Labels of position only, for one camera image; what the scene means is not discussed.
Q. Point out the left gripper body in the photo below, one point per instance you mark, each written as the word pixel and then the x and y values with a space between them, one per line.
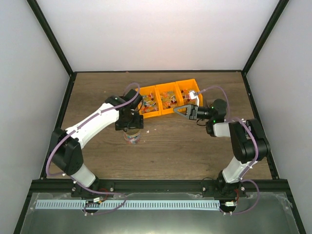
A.
pixel 129 123

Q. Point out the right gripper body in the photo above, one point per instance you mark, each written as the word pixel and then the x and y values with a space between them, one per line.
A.
pixel 194 112

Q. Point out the gold jar lid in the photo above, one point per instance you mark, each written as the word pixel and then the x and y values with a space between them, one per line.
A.
pixel 132 132

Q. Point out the brown plastic scoop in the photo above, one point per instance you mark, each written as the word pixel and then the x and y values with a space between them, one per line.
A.
pixel 209 102

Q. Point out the orange bin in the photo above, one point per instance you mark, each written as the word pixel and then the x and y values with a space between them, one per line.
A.
pixel 151 106
pixel 185 86
pixel 170 97

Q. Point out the clear plastic jar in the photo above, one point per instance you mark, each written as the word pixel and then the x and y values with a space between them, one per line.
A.
pixel 132 138

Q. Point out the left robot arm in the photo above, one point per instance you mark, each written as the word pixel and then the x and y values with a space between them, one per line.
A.
pixel 66 145

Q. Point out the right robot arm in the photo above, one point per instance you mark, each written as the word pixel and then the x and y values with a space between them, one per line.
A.
pixel 248 140

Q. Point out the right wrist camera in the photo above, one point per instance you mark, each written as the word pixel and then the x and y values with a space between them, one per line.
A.
pixel 194 98

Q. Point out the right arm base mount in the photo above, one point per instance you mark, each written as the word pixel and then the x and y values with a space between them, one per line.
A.
pixel 219 188

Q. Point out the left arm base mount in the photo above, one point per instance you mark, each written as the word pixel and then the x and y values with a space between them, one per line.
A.
pixel 94 191

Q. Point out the black aluminium frame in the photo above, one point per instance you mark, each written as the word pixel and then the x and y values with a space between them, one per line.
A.
pixel 44 184

